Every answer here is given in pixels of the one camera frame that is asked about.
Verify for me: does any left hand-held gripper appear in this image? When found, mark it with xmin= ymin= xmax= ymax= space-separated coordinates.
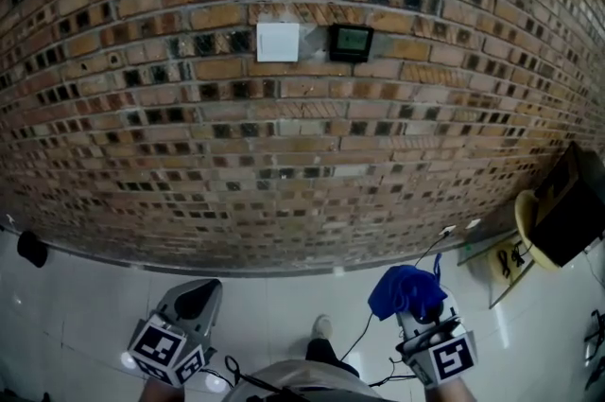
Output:
xmin=127 ymin=277 xmax=224 ymax=388

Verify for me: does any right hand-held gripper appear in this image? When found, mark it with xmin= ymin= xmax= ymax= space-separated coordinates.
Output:
xmin=394 ymin=287 xmax=478 ymax=388

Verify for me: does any blue cleaning cloth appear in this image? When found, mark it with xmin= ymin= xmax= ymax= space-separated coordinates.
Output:
xmin=367 ymin=253 xmax=449 ymax=323

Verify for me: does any black wall thermostat display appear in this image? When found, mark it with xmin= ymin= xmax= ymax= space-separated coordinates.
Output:
xmin=328 ymin=24 xmax=374 ymax=63

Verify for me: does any person's left forearm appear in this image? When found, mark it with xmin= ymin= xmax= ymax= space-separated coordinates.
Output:
xmin=141 ymin=376 xmax=188 ymax=402

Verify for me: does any person's right forearm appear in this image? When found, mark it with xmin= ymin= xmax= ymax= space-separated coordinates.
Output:
xmin=423 ymin=375 xmax=474 ymax=402

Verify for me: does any small pale side table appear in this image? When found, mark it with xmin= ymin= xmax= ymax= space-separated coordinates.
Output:
xmin=456 ymin=233 xmax=538 ymax=310

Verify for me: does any person's light shoe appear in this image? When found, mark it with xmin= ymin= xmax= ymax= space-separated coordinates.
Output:
xmin=311 ymin=313 xmax=335 ymax=342

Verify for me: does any person's right leg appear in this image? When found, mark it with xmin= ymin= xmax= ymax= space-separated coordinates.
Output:
xmin=304 ymin=337 xmax=361 ymax=378

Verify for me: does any person's light shirt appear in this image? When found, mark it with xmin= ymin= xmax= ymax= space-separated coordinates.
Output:
xmin=233 ymin=358 xmax=379 ymax=402

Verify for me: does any yellow round chair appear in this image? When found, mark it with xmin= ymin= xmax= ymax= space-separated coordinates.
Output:
xmin=513 ymin=189 xmax=568 ymax=272

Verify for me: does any black waste bin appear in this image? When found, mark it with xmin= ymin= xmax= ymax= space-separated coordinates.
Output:
xmin=16 ymin=230 xmax=49 ymax=269

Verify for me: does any black office chair base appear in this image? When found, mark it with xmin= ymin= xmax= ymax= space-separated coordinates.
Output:
xmin=583 ymin=308 xmax=605 ymax=390

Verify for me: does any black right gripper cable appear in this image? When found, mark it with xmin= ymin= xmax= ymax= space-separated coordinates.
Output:
xmin=337 ymin=232 xmax=450 ymax=388

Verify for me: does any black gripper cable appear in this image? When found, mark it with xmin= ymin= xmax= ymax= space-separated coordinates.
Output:
xmin=202 ymin=355 xmax=266 ymax=390
xmin=337 ymin=232 xmax=450 ymax=388

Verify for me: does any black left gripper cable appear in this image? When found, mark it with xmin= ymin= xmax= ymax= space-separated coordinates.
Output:
xmin=202 ymin=355 xmax=266 ymax=390

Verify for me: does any coiled black cable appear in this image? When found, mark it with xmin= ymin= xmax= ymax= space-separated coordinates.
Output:
xmin=494 ymin=241 xmax=528 ymax=281

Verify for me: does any white wall switch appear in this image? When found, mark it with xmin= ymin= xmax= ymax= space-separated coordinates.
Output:
xmin=255 ymin=22 xmax=301 ymax=63

